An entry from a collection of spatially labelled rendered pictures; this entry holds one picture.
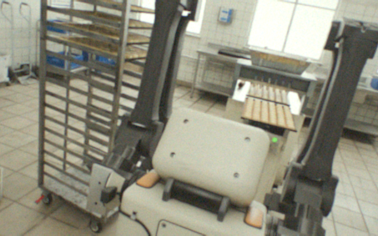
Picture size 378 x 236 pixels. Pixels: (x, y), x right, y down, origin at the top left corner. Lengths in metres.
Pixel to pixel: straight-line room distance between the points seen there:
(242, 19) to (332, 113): 5.42
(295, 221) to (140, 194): 0.31
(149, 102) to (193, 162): 0.25
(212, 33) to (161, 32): 5.43
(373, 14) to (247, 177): 5.65
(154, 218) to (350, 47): 0.51
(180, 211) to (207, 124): 0.17
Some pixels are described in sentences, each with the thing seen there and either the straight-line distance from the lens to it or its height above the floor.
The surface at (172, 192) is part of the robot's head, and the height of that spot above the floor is 1.25.
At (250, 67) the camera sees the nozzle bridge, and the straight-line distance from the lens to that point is 2.86.
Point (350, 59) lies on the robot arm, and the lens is 0.72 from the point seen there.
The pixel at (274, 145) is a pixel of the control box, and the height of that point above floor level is 0.77.
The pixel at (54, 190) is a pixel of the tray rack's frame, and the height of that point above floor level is 0.15.
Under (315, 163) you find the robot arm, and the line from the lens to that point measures 0.72.
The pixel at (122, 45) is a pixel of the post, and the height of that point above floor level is 1.31.
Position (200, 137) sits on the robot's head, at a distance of 0.59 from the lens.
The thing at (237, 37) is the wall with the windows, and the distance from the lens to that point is 6.08.
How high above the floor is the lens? 1.58
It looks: 20 degrees down
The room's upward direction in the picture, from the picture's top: 11 degrees clockwise
